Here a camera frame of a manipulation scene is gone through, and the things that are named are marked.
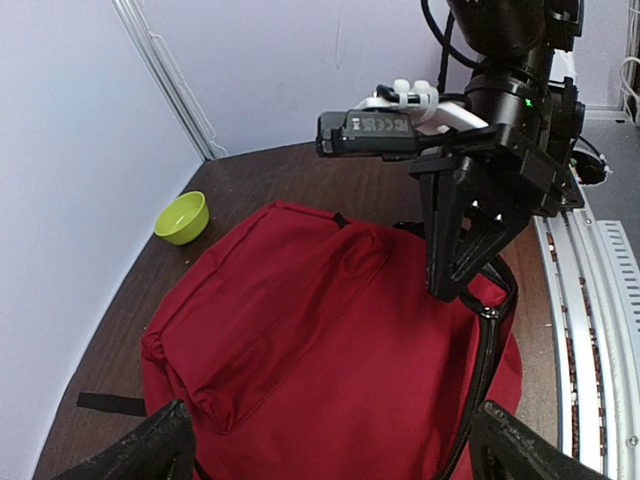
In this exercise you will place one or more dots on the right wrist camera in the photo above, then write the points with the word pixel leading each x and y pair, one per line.
pixel 396 123

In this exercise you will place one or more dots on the front aluminium rail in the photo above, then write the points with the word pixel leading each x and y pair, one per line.
pixel 593 283

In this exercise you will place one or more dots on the lime green bowl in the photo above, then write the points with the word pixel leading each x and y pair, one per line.
pixel 184 219

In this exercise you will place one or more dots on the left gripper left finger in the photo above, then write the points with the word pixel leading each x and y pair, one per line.
pixel 161 447

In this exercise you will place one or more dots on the right aluminium frame post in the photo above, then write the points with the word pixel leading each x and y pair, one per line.
pixel 168 76

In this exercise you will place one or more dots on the red backpack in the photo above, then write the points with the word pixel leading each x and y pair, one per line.
pixel 306 346

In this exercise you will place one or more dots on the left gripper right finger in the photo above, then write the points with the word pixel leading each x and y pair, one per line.
pixel 502 447

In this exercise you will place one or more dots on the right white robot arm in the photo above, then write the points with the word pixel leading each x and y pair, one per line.
pixel 481 186

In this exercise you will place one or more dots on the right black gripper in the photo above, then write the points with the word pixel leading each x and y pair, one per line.
pixel 525 151

